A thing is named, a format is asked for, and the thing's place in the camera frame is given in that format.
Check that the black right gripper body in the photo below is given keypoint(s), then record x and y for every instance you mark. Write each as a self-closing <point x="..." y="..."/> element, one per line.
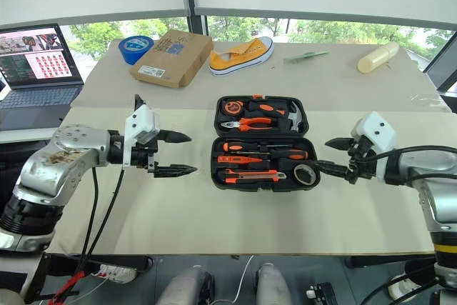
<point x="364" y="167"/>

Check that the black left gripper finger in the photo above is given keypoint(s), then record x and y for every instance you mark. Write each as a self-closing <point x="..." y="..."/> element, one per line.
<point x="175" y="136"/>
<point x="176" y="170"/>

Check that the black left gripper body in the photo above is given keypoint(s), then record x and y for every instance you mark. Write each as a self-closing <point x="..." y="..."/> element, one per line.
<point x="143" y="156"/>

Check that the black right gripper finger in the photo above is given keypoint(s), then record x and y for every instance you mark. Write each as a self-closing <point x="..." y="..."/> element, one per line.
<point x="341" y="143"/>
<point x="332" y="168"/>

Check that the black electrical tape roll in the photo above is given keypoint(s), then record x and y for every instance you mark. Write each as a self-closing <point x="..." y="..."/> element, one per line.
<point x="298" y="174"/>

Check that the orange tester screwdriver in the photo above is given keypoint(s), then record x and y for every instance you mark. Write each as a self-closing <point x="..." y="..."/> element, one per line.
<point x="235" y="159"/>

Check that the orange black utility knife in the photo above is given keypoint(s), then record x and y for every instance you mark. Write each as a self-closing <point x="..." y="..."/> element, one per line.
<point x="250" y="175"/>

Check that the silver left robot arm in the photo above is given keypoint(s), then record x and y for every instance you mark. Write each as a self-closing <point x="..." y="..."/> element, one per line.
<point x="71" y="155"/>

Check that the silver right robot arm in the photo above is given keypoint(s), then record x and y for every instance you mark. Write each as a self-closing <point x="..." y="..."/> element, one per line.
<point x="432" y="183"/>

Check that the black tool case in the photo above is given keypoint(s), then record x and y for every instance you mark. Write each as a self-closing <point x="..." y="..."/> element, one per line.
<point x="264" y="187"/>

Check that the orange black tape measure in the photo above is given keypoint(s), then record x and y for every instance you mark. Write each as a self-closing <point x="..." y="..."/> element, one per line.
<point x="232" y="108"/>

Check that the brown cardboard box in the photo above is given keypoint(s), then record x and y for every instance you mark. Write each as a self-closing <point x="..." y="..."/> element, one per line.
<point x="175" y="60"/>

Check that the green plastic strip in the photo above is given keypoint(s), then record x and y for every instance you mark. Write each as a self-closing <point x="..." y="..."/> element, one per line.
<point x="305" y="56"/>

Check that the cream cylindrical roll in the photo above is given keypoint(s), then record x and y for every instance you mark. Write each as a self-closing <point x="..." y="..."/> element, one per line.
<point x="377" y="56"/>

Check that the black table base bar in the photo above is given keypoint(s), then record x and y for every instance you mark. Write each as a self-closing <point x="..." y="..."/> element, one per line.
<point x="389" y="260"/>
<point x="118" y="260"/>

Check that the blue tape roll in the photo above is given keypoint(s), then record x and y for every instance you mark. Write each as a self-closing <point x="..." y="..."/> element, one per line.
<point x="134" y="48"/>

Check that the yellow canvas sneaker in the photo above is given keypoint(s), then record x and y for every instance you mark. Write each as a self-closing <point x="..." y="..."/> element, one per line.
<point x="242" y="58"/>

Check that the grey rounded shape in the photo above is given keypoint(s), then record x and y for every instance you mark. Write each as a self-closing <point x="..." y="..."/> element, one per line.
<point x="273" y="285"/>
<point x="187" y="287"/>

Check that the white red power strip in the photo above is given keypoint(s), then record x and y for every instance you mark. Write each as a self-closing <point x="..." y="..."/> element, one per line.
<point x="116" y="273"/>

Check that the white side desk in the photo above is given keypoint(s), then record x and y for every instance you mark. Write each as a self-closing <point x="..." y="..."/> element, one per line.
<point x="25" y="135"/>

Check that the black white floor device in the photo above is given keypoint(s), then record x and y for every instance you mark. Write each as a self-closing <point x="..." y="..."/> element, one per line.
<point x="321" y="294"/>

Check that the dark monitor panel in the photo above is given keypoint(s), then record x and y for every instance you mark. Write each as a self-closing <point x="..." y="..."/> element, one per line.
<point x="444" y="69"/>

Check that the white grey shoe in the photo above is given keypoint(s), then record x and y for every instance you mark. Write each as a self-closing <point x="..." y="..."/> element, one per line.
<point x="403" y="289"/>

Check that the grey window pillar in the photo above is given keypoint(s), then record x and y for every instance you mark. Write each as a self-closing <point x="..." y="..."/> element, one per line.
<point x="196" y="1"/>

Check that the dark grey open laptop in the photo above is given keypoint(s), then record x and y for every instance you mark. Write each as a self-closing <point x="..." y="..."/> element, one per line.
<point x="39" y="65"/>

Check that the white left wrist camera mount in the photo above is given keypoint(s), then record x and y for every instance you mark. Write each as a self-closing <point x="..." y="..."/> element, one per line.
<point x="143" y="124"/>

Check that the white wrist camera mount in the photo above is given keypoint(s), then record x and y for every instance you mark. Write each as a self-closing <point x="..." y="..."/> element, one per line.
<point x="378" y="131"/>
<point x="143" y="124"/>

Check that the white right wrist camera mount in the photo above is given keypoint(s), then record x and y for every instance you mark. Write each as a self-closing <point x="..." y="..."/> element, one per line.
<point x="378" y="131"/>

